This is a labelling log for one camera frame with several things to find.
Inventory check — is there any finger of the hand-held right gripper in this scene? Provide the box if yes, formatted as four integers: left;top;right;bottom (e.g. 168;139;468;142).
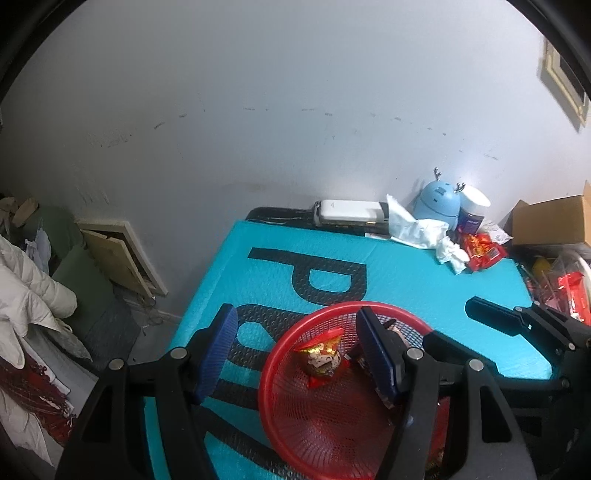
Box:
465;296;532;337
422;330;468;365

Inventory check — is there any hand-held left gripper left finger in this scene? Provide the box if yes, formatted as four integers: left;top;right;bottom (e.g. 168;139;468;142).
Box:
54;305;238;480

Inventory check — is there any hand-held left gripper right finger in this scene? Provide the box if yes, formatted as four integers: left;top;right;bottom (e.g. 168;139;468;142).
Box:
356;307;539;480

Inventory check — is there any red mesh basket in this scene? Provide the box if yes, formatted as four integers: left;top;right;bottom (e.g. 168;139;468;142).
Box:
259;301;451;478

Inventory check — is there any clear bag of red packets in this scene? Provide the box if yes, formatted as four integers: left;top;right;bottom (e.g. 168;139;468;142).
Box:
526;251;591;324

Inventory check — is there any red gold snack packet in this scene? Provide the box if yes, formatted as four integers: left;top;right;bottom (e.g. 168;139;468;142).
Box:
294;327;352;389

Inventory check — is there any crinkled red yellow snack packet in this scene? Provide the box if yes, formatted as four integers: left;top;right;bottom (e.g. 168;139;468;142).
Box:
463;232;509;273

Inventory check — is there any white crumpled wrapper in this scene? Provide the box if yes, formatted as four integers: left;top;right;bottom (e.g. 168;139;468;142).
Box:
480;220;514;246

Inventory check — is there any dark jar with white lid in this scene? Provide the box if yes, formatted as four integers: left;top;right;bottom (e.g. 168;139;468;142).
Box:
458;185;491;234

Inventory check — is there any cardboard box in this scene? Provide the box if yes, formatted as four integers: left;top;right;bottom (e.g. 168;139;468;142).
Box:
509;180;591;247

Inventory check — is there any white crumpled tissue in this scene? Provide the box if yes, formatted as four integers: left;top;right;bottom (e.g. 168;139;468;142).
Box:
385;193;469;275

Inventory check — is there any blue deer humidifier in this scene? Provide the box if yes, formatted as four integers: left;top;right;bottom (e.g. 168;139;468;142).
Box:
412;167;464;232

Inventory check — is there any white flat device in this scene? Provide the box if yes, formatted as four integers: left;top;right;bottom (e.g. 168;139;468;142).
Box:
313;199;391;228

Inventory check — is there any green chair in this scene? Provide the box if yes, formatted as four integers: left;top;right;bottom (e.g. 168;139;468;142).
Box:
23;205;116;324

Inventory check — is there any red cloth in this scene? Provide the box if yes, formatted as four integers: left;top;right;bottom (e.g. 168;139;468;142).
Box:
0;353;77;446

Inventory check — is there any white padded jacket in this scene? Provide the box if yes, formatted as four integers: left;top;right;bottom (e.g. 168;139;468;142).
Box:
0;233;79;370

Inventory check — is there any wooden wall hatch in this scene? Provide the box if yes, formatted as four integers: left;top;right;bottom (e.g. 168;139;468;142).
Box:
76;220;168;297

